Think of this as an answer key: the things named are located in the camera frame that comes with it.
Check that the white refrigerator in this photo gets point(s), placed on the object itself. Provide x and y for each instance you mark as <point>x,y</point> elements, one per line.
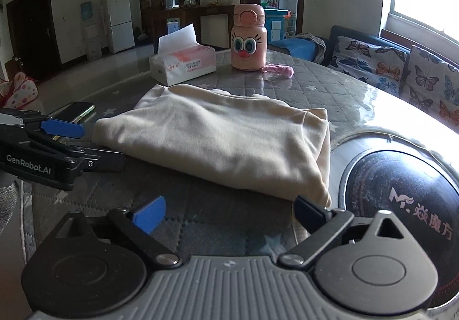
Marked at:
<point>119,25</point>

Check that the polka dot plush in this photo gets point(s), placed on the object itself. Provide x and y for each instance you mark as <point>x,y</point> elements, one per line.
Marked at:
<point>19,92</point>

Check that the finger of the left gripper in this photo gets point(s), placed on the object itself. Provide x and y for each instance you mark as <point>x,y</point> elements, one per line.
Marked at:
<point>60,128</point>
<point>84,159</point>

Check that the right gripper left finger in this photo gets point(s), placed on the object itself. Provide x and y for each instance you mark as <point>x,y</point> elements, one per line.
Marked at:
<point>132,230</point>

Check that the dark blue sofa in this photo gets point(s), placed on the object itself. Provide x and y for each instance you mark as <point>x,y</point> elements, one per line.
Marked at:
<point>337,31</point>

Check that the pink cartoon water bottle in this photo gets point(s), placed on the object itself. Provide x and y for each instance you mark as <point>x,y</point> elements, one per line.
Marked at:
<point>249,38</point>

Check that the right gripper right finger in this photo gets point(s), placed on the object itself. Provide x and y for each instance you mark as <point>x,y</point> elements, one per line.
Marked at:
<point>326,228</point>

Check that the round black induction cooktop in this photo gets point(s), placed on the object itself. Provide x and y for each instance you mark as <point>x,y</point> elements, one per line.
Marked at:
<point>373,170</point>

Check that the water dispenser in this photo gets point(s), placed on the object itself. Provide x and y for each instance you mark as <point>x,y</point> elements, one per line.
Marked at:
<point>90,32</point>

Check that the cream sweatshirt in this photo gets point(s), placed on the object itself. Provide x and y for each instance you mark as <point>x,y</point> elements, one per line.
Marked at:
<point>252,142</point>

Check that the butterfly cushion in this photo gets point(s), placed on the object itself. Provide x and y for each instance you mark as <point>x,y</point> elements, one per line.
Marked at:
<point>378,66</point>
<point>430,84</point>

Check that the butterfly cushion middle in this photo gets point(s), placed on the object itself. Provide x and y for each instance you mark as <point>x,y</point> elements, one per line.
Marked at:
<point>430,84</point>

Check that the butterfly cushion left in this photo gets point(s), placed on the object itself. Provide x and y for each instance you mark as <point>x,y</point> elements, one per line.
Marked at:
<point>378,66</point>

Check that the black smartphone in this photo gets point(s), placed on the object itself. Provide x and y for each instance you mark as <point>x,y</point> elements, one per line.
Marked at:
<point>75,112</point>

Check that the blue blanket on sofa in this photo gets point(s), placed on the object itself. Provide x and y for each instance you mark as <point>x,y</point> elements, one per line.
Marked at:
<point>304,46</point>

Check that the white tissue box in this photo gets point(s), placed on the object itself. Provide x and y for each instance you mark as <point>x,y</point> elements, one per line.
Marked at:
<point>180,58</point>

